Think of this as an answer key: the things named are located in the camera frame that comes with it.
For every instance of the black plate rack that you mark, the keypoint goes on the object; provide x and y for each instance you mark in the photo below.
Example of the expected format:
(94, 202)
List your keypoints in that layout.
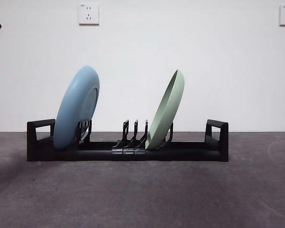
(192, 154)

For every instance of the blue round plate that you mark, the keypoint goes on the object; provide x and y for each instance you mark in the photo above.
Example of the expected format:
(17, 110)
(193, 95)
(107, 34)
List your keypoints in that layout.
(71, 114)

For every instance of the pale green round plate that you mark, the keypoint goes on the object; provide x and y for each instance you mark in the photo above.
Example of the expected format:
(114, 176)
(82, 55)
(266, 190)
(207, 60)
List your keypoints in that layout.
(166, 111)

